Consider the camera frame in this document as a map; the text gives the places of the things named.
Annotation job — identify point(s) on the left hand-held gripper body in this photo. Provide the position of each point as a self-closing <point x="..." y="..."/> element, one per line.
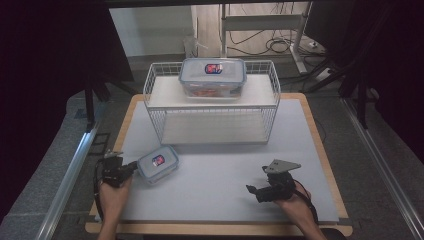
<point x="113" y="170"/>

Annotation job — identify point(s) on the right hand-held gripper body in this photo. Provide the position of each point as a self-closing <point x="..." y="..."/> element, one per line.
<point x="280" y="181"/>

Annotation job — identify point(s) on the small clear plastic food container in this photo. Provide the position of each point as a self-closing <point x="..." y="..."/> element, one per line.
<point x="150" y="168"/>

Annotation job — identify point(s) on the large clear plastic food container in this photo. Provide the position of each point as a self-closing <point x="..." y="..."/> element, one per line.
<point x="196" y="71"/>

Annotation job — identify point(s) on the person's left hand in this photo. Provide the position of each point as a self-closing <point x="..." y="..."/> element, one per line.
<point x="113" y="196"/>

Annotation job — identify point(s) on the person's right hand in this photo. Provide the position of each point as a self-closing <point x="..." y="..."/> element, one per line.
<point x="295" y="205"/>

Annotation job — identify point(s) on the black tripod stand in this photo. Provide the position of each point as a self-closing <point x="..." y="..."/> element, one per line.
<point x="90" y="100"/>
<point x="361" y="100"/>

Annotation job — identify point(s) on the black curtain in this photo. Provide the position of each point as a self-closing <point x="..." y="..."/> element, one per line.
<point x="393" y="66"/>
<point x="40" y="66"/>

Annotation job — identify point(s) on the aluminium rail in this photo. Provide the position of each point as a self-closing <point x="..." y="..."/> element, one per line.
<point x="66" y="186"/>
<point x="383" y="170"/>

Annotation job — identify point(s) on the white metal desk frame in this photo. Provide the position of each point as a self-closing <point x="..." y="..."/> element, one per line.
<point x="263" y="23"/>

